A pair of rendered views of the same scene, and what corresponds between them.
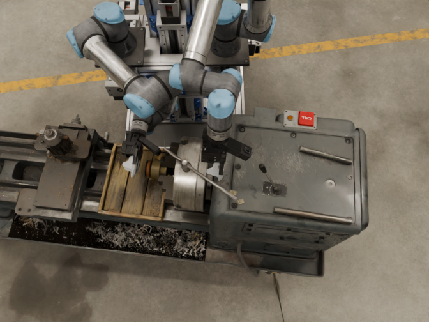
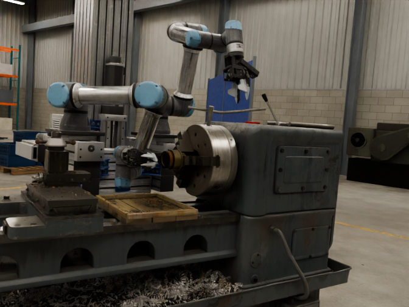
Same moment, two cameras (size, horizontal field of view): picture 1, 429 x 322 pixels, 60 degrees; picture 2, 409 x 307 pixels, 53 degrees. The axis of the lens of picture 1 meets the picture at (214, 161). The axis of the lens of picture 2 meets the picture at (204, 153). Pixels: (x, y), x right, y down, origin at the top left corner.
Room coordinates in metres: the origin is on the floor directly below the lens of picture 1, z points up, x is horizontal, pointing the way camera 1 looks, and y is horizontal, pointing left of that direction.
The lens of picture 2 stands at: (-0.85, 1.24, 1.26)
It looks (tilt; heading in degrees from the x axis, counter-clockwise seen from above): 5 degrees down; 321
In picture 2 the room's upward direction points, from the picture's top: 4 degrees clockwise
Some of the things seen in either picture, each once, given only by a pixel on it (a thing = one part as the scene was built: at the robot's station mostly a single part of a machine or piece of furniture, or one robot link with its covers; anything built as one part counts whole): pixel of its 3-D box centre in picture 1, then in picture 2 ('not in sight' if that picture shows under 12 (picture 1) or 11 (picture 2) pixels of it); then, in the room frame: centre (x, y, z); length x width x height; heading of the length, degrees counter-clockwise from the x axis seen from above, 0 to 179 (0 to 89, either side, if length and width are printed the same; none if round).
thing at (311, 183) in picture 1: (283, 181); (268, 164); (0.53, -0.30, 1.06); 0.59 x 0.48 x 0.39; 84
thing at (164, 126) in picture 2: (225, 37); (157, 124); (1.18, -0.04, 1.21); 0.15 x 0.15 x 0.10
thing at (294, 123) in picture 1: (299, 122); not in sight; (0.73, -0.35, 1.23); 0.13 x 0.08 x 0.05; 84
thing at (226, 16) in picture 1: (227, 19); (160, 104); (1.17, -0.05, 1.33); 0.13 x 0.12 x 0.14; 75
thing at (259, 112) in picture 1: (263, 117); not in sight; (0.74, -0.20, 1.24); 0.09 x 0.08 x 0.03; 84
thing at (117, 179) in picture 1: (137, 181); (144, 206); (0.58, 0.37, 0.89); 0.36 x 0.30 x 0.04; 174
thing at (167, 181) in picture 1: (170, 190); (199, 160); (0.47, 0.19, 1.09); 0.12 x 0.11 x 0.05; 174
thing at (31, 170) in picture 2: not in sight; (31, 151); (7.72, -1.22, 0.39); 1.20 x 0.80 x 0.79; 108
